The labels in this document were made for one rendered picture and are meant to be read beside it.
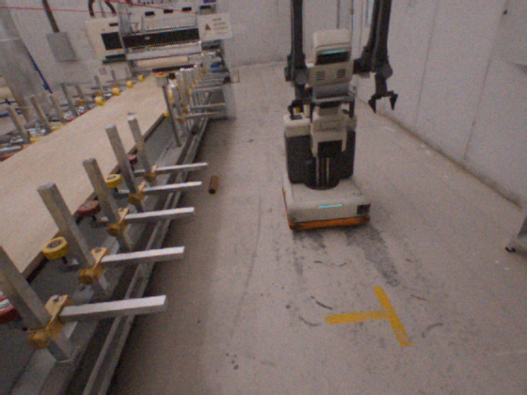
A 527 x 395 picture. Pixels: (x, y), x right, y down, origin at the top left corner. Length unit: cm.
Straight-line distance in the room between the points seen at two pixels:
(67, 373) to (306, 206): 171
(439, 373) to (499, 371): 27
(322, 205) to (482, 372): 127
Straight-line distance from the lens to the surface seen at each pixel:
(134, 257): 115
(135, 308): 93
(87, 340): 114
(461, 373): 184
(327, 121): 208
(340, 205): 229
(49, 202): 106
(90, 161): 124
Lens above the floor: 148
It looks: 31 degrees down
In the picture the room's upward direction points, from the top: 7 degrees counter-clockwise
